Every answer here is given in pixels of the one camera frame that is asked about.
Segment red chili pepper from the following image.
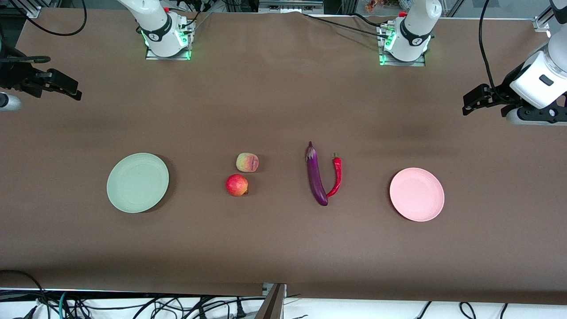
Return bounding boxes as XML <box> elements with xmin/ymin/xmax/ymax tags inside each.
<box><xmin>326</xmin><ymin>152</ymin><xmax>343</xmax><ymax>198</ymax></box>

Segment purple eggplant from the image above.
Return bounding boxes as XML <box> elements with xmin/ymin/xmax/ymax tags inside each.
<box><xmin>305</xmin><ymin>141</ymin><xmax>329</xmax><ymax>206</ymax></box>

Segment yellow pink peach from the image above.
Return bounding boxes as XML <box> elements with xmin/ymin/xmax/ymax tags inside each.
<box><xmin>236</xmin><ymin>152</ymin><xmax>260</xmax><ymax>173</ymax></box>

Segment red apple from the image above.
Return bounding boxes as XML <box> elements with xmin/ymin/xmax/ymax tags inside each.
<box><xmin>225</xmin><ymin>174</ymin><xmax>249</xmax><ymax>197</ymax></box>

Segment pink round plate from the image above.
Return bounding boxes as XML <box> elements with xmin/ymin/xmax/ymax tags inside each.
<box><xmin>389</xmin><ymin>167</ymin><xmax>445</xmax><ymax>222</ymax></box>

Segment pale green round plate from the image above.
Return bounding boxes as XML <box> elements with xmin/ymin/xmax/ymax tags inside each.
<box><xmin>106</xmin><ymin>153</ymin><xmax>170</xmax><ymax>214</ymax></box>

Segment brown table cloth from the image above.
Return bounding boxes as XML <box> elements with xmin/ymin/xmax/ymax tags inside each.
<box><xmin>0</xmin><ymin>8</ymin><xmax>567</xmax><ymax>306</ymax></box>

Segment grey metal device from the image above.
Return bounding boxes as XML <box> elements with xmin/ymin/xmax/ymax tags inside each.
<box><xmin>258</xmin><ymin>0</ymin><xmax>325</xmax><ymax>14</ymax></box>

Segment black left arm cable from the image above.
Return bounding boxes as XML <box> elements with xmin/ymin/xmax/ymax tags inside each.
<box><xmin>478</xmin><ymin>0</ymin><xmax>502</xmax><ymax>91</ymax></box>

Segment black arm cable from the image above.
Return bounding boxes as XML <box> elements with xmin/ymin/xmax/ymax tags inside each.
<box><xmin>8</xmin><ymin>0</ymin><xmax>87</xmax><ymax>37</ymax></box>
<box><xmin>478</xmin><ymin>0</ymin><xmax>502</xmax><ymax>91</ymax></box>

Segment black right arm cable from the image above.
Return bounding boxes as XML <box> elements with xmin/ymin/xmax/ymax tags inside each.
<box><xmin>8</xmin><ymin>0</ymin><xmax>87</xmax><ymax>37</ymax></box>

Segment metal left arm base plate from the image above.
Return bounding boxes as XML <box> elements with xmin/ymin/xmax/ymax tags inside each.
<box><xmin>377</xmin><ymin>23</ymin><xmax>427</xmax><ymax>67</ymax></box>

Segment black cable on cloth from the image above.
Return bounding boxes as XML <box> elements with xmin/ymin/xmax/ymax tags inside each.
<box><xmin>303</xmin><ymin>12</ymin><xmax>387</xmax><ymax>38</ymax></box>

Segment black looping floor cable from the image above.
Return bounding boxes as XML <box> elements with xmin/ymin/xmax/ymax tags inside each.
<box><xmin>0</xmin><ymin>269</ymin><xmax>50</xmax><ymax>319</ymax></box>

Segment tangled black floor cables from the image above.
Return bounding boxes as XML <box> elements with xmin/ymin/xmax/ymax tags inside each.
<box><xmin>66</xmin><ymin>293</ymin><xmax>266</xmax><ymax>319</ymax></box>

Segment brown wooden post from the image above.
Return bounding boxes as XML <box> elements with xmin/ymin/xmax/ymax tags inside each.
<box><xmin>256</xmin><ymin>284</ymin><xmax>287</xmax><ymax>319</ymax></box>

